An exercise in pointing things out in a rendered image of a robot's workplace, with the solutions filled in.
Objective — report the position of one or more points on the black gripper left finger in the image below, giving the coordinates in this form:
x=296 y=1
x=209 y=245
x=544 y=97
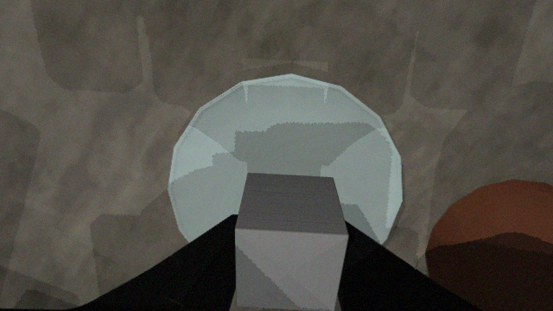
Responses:
x=201 y=276

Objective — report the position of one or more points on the orange cylinder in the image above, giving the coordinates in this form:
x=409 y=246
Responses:
x=494 y=247

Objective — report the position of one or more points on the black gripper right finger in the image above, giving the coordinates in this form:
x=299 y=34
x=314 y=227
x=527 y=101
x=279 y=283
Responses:
x=375 y=279

